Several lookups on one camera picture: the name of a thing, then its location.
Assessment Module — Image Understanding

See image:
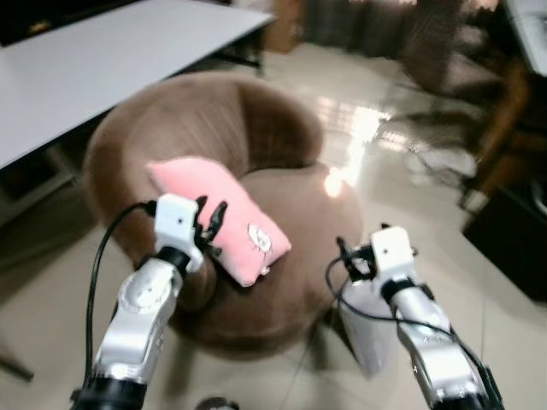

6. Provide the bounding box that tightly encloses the pink pillow with cartoon print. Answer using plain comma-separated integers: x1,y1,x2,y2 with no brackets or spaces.
145,156,293,289

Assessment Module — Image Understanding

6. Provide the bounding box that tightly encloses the brown round sofa chair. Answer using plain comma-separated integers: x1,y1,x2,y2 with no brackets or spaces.
83,71,365,357

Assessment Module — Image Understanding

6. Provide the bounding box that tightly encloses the black low cabinet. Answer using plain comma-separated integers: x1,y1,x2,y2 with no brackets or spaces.
463,183,547,305

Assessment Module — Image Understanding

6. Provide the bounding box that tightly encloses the black robot foot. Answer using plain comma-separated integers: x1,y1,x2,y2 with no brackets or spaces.
195,396,241,410

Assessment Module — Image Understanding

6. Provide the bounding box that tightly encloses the white rectangular table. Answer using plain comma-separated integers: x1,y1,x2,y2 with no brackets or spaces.
0,0,275,171

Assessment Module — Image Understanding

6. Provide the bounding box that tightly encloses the brown cardboard box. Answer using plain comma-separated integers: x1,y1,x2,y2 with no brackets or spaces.
263,0,305,54

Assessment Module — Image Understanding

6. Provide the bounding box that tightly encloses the brown office chair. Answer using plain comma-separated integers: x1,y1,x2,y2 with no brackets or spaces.
382,7,507,182

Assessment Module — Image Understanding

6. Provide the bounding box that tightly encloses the dark striped curtain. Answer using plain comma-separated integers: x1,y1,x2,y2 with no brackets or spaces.
303,0,428,59

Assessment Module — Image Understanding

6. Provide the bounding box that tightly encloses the white table with wooden leg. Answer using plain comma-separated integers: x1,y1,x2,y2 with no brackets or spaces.
466,0,547,210

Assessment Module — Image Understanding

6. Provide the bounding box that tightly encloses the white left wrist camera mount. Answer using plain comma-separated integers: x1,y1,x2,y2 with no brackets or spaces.
153,193,207,274

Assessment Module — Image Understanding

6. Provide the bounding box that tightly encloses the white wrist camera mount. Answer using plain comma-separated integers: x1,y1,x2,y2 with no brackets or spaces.
369,225,418,288
153,193,207,274

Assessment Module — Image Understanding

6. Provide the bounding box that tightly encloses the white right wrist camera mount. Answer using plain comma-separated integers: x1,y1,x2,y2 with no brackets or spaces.
369,225,418,288

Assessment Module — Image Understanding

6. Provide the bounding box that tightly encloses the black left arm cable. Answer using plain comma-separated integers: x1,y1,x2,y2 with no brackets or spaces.
83,200,158,390

